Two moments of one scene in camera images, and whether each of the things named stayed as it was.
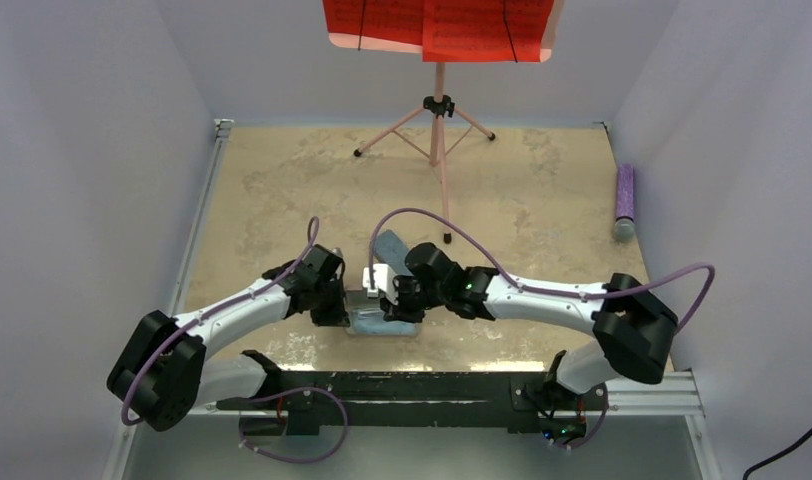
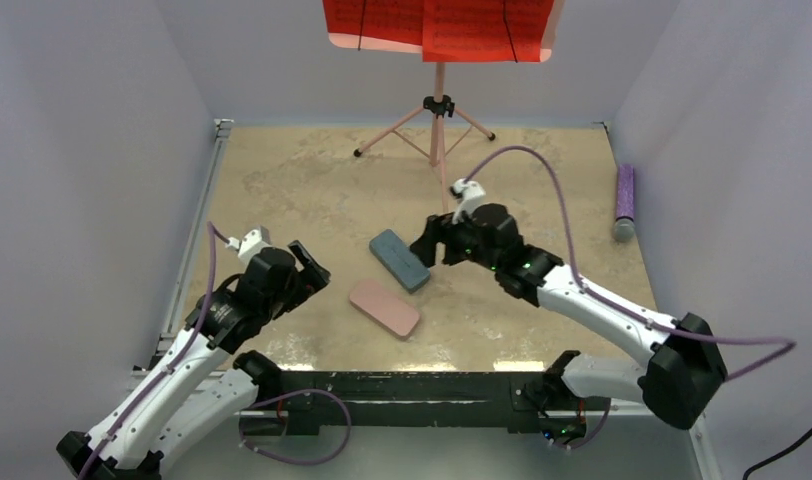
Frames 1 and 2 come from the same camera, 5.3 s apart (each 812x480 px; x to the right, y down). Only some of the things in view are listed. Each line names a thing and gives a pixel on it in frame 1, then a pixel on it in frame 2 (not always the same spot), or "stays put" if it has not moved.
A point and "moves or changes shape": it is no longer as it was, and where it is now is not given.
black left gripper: [337, 314] -> [306, 281]
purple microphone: [624, 227] stays put
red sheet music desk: [501, 31] stays put
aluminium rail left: [130, 444] stays put
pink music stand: [435, 131] stays put
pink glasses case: [370, 321] moves or changes shape
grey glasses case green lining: [391, 250] stays put
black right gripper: [400, 311] -> [439, 229]
